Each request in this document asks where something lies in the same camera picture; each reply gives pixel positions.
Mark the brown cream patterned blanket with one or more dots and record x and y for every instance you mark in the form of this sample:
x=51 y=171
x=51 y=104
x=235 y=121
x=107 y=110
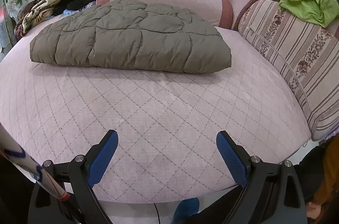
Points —
x=33 y=14

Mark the olive green quilted jacket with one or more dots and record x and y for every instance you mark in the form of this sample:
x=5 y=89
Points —
x=130 y=34

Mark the pink quilted mattress cover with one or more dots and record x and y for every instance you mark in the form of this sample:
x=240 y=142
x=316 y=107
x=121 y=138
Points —
x=167 y=123

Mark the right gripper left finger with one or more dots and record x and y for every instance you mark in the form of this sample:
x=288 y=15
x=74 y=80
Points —
x=82 y=172

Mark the blue white plastic package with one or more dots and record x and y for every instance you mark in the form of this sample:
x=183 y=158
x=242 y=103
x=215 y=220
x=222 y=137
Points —
x=70 y=12

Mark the lime green garment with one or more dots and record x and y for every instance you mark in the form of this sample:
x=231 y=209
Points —
x=320 y=12

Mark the green patterned bag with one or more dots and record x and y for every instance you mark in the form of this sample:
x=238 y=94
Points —
x=14 y=7

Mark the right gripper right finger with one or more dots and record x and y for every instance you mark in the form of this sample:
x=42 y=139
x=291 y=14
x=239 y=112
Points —
x=271 y=193

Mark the striped floral side quilt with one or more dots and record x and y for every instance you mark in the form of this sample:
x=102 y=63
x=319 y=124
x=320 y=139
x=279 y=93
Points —
x=304 y=54

